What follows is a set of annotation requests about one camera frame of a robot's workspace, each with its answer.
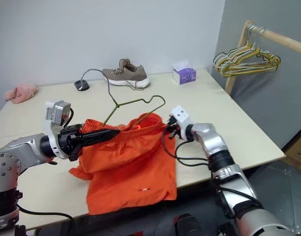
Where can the dark rounded shape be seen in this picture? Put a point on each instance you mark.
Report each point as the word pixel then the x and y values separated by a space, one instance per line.
pixel 187 225

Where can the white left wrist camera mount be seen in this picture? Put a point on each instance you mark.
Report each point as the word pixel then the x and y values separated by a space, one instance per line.
pixel 51 132

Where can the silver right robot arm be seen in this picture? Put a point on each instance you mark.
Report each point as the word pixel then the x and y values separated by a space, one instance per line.
pixel 236 182

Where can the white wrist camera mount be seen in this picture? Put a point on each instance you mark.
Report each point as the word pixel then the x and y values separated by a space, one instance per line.
pixel 51 132
pixel 181 115

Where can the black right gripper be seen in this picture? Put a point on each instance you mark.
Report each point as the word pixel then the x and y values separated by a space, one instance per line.
pixel 174 126

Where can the taupe sneaker, white sole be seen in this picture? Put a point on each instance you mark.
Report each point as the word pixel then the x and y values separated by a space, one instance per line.
pixel 130 73

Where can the hangers on wooden rack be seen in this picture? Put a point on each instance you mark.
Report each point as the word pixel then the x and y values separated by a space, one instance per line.
pixel 249 70

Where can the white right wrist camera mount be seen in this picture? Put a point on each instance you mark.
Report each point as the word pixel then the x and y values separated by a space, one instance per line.
pixel 181 115

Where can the purple white tissue box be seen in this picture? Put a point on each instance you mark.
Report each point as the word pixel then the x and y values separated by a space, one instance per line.
pixel 185 75

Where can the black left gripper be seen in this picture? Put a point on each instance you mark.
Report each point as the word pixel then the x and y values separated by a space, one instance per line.
pixel 69 142

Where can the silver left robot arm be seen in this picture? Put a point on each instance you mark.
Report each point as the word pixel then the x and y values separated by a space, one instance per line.
pixel 15 157

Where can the brown cardboard box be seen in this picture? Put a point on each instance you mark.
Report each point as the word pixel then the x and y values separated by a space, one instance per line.
pixel 296 152

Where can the orange shorts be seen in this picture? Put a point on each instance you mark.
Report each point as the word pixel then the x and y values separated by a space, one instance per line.
pixel 130 172

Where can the wooden clothes rack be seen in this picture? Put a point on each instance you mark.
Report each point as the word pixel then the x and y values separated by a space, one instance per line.
pixel 283 39

